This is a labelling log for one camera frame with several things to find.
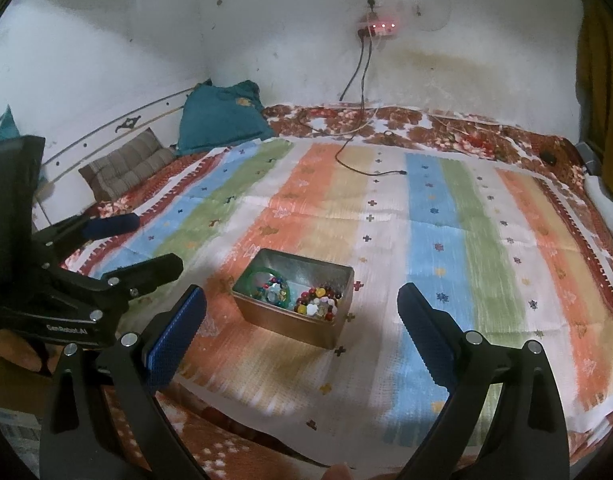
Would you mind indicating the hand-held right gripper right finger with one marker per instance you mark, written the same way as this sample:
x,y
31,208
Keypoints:
x,y
422,331

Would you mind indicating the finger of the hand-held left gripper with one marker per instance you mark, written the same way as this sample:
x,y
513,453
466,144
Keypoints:
x,y
109,226
151,270

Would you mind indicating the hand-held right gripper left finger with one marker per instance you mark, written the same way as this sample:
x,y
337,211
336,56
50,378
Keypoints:
x,y
179,331

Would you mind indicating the green jade bangle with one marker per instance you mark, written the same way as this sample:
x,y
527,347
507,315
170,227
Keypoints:
x,y
256,274

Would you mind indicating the metal tin box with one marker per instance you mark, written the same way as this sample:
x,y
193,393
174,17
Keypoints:
x,y
286,327

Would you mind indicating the brown striped cushion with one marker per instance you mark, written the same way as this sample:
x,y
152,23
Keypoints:
x,y
126,165

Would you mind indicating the teal patterned pillow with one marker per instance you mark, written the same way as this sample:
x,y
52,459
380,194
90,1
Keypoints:
x,y
1,127

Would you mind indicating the white bed headboard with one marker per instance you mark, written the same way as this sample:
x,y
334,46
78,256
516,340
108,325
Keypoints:
x,y
86,140

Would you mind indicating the striped woven blanket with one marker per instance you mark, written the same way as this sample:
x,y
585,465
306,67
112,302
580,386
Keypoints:
x,y
436,220

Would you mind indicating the cardboard box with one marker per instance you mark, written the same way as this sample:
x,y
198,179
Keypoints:
x,y
11,385

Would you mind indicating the small black object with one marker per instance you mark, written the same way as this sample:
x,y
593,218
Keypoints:
x,y
550,157

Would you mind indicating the white cloth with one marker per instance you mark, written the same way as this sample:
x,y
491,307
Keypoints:
x,y
604,201

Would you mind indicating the yellow curtain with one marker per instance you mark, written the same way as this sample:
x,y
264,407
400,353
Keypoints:
x,y
601,85

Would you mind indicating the wall power strip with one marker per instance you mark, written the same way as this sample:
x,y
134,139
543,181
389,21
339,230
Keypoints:
x,y
381,28

